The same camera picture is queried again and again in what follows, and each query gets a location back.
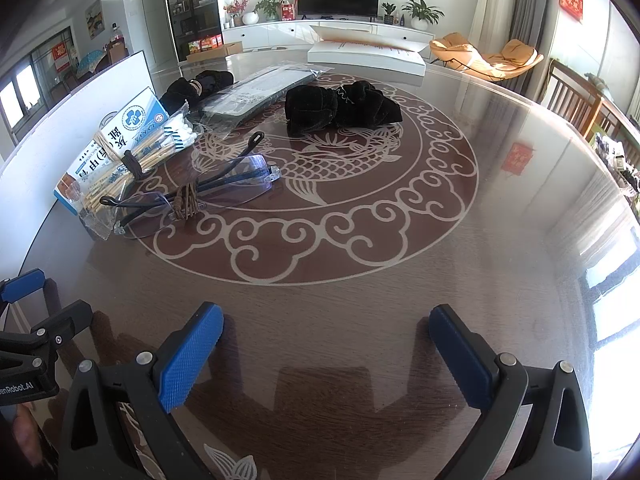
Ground orange lounge chair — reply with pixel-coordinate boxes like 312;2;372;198
429;32;545;81

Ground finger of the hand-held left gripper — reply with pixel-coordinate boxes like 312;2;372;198
0;299;93;356
0;268;47;306

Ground white board panel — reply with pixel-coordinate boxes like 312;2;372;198
0;50;155;281

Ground black fleece cloth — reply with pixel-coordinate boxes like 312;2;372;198
284;80;404;136

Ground blue and white medicine box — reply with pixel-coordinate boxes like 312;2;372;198
54;86;172;217

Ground white sheer curtain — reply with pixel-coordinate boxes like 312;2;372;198
472;0;521;48

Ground bag of cotton swabs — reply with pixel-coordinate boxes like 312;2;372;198
75;110;207;241

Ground plastic-wrapped dark flat package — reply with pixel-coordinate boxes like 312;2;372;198
199;62;335;130

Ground rimless eyeglasses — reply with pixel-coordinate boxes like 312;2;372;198
99;131;282;239

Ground small black fluffy cloth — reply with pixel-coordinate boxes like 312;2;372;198
161;70;236;115

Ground framed wall painting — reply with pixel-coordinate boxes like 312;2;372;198
85;0;104;38

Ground cardboard box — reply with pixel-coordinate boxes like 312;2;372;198
187;41;244;61

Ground red flowers in vase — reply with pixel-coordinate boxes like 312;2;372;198
223;0;251;28

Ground white television cabinet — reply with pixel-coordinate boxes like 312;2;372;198
221;19;451;56

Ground red door poster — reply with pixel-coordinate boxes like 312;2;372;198
51;41;71;72

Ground wooden chair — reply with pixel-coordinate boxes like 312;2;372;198
542;58;640;141

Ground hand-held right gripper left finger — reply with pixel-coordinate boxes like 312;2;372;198
59;301;224;480

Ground white flat box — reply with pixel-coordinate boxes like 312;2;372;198
307;24;427;79

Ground orange packaged boxes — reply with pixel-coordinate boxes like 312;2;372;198
187;34;223;53

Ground tall white cabinet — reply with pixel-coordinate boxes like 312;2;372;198
137;0;176;73

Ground grey curtain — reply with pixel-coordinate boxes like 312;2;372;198
510;0;551;56

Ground beige corded hair tie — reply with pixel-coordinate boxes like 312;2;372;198
171;184;207;222

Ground green potted plant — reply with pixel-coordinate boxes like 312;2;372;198
254;0;286;23

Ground large plant in white pot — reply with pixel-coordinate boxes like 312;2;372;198
401;0;445;32

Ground dark glass display cabinet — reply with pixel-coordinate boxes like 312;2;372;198
162;0;223;63

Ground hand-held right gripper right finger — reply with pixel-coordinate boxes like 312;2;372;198
429;304;593;480

